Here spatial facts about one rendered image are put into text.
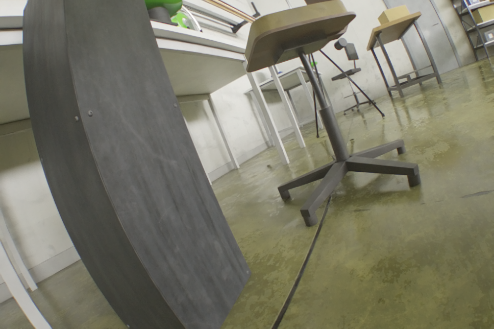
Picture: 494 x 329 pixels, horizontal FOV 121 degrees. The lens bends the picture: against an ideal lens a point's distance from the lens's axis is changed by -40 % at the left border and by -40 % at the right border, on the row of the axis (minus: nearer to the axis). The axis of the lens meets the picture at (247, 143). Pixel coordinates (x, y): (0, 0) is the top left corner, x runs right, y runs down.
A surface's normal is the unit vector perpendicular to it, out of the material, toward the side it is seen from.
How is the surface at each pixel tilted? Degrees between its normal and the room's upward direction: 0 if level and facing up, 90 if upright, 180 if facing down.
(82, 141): 90
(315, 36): 90
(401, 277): 0
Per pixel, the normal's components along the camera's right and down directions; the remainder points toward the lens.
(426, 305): -0.37, -0.93
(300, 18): 0.08, 0.01
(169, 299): 0.86, -0.33
